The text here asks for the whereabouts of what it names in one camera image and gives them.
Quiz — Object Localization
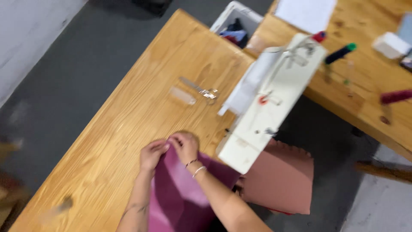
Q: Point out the person's left hand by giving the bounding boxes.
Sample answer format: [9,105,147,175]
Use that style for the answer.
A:
[139,139,170,172]

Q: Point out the red thread spool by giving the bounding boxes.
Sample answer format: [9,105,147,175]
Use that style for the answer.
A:
[312,31,327,44]

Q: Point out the purple fabric piece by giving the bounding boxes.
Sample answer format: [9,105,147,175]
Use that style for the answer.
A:
[147,146,241,232]

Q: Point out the white box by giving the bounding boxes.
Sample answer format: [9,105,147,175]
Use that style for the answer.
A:
[372,32,412,60]

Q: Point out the white bin with clothes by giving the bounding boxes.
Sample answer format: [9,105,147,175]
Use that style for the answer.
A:
[210,1,264,49]

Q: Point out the white sewing machine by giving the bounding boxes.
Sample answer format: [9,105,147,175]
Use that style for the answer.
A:
[216,32,328,175]

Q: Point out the person's right hand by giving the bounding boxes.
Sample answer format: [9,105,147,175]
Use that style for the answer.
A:
[167,130,201,166]

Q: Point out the pink fabric stack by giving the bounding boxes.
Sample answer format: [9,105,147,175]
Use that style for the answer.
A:
[235,138,315,216]

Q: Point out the dark blue thread spool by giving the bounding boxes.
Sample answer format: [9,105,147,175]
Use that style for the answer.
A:
[324,43,357,65]

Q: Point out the magenta thread spool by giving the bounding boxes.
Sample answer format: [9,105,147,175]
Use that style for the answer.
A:
[380,89,412,105]

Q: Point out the white paper sheet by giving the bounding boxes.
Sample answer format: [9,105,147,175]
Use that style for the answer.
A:
[274,0,337,35]

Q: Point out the silver scissors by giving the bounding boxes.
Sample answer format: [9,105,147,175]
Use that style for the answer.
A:
[179,76,219,105]

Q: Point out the clear plastic ruler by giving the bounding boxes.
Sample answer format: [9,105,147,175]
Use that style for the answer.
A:
[169,86,197,106]

